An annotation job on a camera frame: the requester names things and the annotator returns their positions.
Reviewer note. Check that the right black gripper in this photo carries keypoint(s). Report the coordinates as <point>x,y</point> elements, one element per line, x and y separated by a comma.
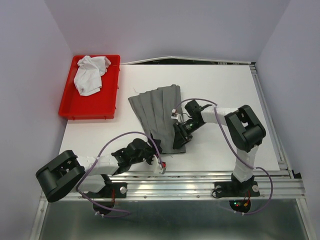
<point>179,140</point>

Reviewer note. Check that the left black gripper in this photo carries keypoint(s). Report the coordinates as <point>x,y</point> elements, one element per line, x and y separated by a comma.
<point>152,152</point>

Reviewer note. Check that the grey pleated skirt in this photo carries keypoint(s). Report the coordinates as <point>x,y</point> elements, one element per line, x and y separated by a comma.
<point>153,109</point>

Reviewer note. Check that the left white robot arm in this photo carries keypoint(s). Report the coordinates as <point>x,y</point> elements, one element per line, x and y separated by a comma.
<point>70,173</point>

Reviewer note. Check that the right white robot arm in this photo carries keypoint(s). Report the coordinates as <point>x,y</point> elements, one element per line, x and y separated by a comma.
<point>245,135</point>

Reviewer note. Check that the red plastic tray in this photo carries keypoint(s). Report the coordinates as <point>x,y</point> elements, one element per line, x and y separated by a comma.
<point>101,105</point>

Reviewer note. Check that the white crumpled skirt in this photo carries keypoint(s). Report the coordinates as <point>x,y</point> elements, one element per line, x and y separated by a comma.
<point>88,78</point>

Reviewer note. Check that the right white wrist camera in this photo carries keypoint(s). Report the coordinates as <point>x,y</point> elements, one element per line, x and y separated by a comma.
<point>175,115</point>

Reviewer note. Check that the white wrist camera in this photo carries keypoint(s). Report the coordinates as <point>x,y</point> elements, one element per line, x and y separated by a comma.
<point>158,167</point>
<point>175,115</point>

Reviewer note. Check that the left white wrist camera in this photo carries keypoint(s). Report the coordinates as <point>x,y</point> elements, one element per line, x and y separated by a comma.
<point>158,167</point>

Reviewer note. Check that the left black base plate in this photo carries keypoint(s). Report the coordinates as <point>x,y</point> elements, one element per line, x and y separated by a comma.
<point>113,190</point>

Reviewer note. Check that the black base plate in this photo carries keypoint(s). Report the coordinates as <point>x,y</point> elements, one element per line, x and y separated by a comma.
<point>228,189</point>
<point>113,190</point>

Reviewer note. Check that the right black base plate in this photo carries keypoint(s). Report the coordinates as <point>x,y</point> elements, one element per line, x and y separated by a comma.
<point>228,189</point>

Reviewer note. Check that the aluminium frame rail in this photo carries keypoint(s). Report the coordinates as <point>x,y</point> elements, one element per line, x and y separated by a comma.
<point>198,185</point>

